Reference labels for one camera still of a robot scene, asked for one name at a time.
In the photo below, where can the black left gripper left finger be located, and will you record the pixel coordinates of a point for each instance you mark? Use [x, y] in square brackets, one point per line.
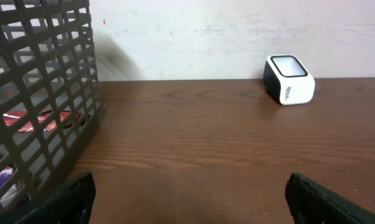
[70, 202]

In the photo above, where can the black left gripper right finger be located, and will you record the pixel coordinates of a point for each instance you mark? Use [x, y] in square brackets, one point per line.
[309, 202]

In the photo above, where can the orange-red snack bar wrapper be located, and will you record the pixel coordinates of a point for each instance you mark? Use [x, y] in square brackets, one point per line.
[18, 119]

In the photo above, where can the white barcode scanner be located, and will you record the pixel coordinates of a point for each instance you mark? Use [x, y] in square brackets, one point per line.
[287, 80]

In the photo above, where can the dark grey plastic basket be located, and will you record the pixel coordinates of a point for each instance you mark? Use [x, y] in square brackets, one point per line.
[47, 61]

